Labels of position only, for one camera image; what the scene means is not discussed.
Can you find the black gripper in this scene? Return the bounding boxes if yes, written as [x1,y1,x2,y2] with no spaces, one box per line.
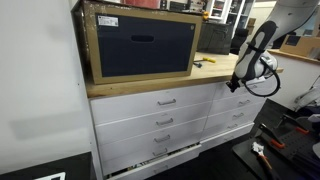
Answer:
[225,73,242,94]

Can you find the white workbench with wooden top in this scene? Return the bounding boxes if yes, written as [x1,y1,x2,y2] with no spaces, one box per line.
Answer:
[84,51,284,180]

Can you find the white table with wooden top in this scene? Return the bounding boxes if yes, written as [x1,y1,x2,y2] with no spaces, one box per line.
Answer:
[266,49,320,113]

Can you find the black office chair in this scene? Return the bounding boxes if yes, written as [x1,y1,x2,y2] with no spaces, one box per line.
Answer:
[229,27,251,55]

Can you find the small cardboard box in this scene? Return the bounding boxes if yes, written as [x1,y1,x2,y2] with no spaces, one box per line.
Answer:
[247,17,258,34]

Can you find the white and orange hand tool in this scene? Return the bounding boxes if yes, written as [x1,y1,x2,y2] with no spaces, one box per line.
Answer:
[251,141,275,174]

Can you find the white shelving unit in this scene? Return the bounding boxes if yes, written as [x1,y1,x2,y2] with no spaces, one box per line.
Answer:
[206,0,256,34]

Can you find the black clamp with orange tip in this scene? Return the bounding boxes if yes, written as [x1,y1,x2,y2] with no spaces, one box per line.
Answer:
[282,114,311,135]
[258,122,287,150]

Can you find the white curved object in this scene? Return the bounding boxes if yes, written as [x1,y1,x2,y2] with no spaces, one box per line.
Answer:
[293,87,320,108]

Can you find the cardboard box with dark label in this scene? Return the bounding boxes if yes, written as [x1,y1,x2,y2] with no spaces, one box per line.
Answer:
[279,34,320,58]

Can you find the black perforated board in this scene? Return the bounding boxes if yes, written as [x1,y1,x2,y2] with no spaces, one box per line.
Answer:
[231,108,320,180]

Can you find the white partition panel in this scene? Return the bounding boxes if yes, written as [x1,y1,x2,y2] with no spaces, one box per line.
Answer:
[0,0,101,177]

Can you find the black panel with white mark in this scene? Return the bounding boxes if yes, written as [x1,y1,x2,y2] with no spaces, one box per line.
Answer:
[0,152,94,180]

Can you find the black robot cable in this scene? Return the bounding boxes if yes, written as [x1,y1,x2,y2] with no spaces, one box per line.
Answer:
[244,44,282,98]

